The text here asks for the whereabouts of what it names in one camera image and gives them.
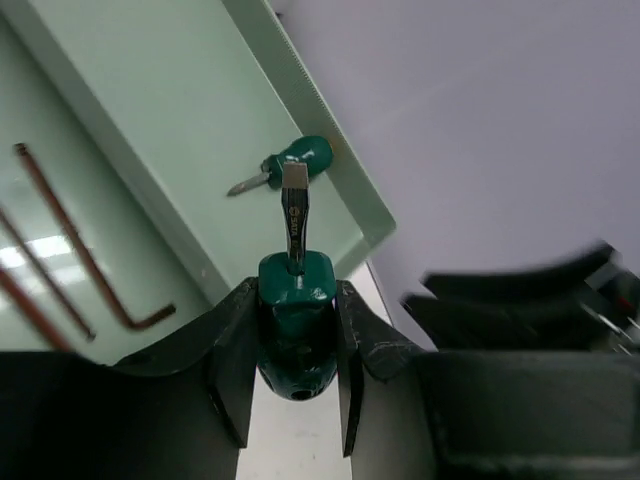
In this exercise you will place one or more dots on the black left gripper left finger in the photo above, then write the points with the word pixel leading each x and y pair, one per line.
pixel 178 409

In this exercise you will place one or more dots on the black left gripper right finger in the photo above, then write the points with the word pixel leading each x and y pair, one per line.
pixel 407 413

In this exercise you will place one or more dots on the brown hex key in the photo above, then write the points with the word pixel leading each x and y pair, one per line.
pixel 87 260
pixel 30 311
pixel 37 250

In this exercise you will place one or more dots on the green toolbox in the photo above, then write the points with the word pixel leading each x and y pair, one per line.
pixel 186 98

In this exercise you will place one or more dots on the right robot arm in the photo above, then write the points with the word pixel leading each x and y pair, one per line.
pixel 587 302

